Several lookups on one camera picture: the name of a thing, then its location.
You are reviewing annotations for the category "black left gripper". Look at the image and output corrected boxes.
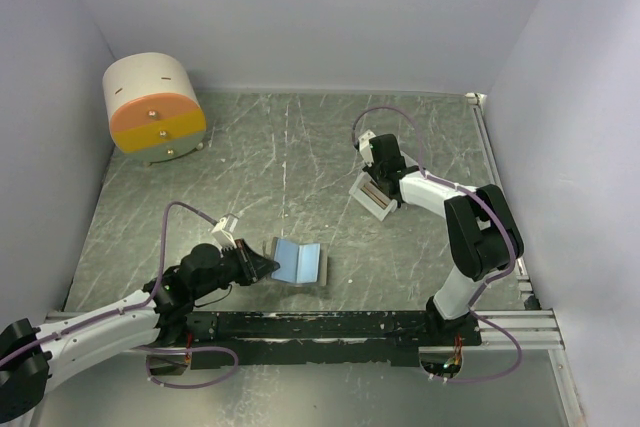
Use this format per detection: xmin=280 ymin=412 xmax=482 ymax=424
xmin=192 ymin=236 xmax=280 ymax=298

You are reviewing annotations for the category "white card tray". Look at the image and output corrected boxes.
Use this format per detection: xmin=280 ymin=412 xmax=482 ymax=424
xmin=349 ymin=171 xmax=398 ymax=221

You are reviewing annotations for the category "blue silver card holder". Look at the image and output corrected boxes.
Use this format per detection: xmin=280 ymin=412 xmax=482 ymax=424
xmin=262 ymin=237 xmax=329 ymax=287

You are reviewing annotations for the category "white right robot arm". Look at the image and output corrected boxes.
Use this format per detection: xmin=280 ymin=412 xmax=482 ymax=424
xmin=357 ymin=131 xmax=524 ymax=345

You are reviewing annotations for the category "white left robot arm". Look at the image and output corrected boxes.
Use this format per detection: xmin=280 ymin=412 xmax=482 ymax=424
xmin=1 ymin=239 xmax=280 ymax=423

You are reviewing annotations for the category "round drawer cabinet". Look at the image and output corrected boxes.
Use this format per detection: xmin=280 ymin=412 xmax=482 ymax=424
xmin=102 ymin=52 xmax=207 ymax=164

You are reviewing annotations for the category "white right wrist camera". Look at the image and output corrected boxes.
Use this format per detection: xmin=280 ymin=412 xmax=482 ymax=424
xmin=357 ymin=130 xmax=376 ymax=166

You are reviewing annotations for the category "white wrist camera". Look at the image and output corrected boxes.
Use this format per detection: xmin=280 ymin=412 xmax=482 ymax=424
xmin=212 ymin=214 xmax=238 ymax=250
xmin=357 ymin=130 xmax=376 ymax=166

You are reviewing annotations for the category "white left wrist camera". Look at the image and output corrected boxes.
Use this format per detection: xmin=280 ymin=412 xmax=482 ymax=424
xmin=212 ymin=214 xmax=238 ymax=250

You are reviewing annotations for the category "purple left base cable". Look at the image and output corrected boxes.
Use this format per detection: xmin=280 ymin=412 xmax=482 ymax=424
xmin=132 ymin=340 xmax=241 ymax=390

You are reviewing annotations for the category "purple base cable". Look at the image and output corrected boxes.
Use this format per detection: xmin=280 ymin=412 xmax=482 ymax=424
xmin=429 ymin=311 xmax=525 ymax=386
xmin=132 ymin=340 xmax=241 ymax=390

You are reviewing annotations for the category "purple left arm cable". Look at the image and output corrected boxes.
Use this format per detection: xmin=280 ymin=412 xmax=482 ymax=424
xmin=0 ymin=200 xmax=224 ymax=363

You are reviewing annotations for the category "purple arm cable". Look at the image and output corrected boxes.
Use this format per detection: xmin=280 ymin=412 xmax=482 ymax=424
xmin=352 ymin=105 xmax=519 ymax=318
xmin=0 ymin=200 xmax=224 ymax=363

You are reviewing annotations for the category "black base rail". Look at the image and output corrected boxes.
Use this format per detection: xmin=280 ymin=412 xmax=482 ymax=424
xmin=150 ymin=310 xmax=481 ymax=367

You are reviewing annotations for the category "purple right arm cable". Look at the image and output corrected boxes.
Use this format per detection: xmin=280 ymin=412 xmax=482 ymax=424
xmin=352 ymin=105 xmax=519 ymax=318

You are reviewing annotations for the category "aluminium frame rail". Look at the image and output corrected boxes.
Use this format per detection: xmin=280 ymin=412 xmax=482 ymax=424
xmin=465 ymin=92 xmax=564 ymax=351

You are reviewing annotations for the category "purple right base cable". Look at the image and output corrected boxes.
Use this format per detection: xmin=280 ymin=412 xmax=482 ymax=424
xmin=429 ymin=311 xmax=525 ymax=386

